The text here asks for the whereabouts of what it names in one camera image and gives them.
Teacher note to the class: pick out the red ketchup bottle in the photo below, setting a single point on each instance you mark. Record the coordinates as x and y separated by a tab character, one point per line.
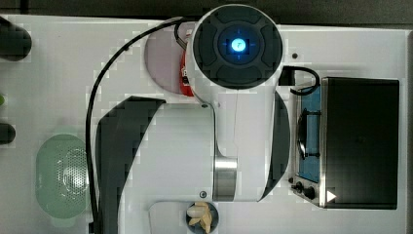
183	79

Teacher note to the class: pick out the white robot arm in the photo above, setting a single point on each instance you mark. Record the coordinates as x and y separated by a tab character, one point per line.
230	145

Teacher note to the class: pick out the grey oval plate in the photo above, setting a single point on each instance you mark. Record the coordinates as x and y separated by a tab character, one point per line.
162	57

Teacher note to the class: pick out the blue bowl with fries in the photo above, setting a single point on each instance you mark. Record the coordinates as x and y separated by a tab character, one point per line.
202	218

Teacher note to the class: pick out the black toaster oven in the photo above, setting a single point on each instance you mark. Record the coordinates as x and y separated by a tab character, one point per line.
346	144

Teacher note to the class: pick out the green perforated colander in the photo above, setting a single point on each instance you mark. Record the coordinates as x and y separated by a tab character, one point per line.
62	182

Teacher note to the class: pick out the small black cylinder post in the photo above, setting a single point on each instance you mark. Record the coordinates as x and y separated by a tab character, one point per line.
7	133

